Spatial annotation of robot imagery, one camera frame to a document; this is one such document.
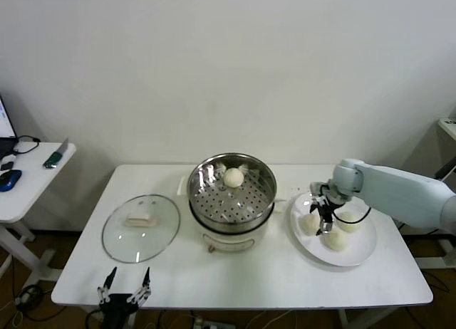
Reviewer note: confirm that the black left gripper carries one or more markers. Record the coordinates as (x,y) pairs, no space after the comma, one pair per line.
(117,302)

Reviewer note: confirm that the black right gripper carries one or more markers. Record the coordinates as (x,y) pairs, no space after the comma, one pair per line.
(326,208)

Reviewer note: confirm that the white steamed baozi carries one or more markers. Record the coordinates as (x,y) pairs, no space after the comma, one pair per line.
(351,226)
(309,225)
(233,177)
(335,241)

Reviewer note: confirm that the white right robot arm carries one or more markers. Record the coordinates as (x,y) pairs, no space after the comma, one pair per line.
(399,190)

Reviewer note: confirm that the stainless steel steamer basket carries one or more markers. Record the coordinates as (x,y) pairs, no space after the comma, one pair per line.
(199,176)

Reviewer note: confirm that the white round plate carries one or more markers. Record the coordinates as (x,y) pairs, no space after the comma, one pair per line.
(356,250)

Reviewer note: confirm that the white electric cooker base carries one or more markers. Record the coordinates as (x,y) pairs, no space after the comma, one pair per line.
(231,241)

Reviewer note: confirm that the white floor power strip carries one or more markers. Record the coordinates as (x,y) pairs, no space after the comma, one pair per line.
(210,323)

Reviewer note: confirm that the black floor power adapter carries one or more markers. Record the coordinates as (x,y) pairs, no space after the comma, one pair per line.
(28,295)

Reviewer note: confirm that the white side table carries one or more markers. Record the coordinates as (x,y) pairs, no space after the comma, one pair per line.
(35,186)

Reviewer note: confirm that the blue computer mouse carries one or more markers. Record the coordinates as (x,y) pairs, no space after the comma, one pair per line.
(10,179)

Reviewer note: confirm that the small black dongle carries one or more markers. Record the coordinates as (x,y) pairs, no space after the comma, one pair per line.
(8,164)

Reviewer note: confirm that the black laptop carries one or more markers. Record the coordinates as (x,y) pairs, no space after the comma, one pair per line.
(5,145)

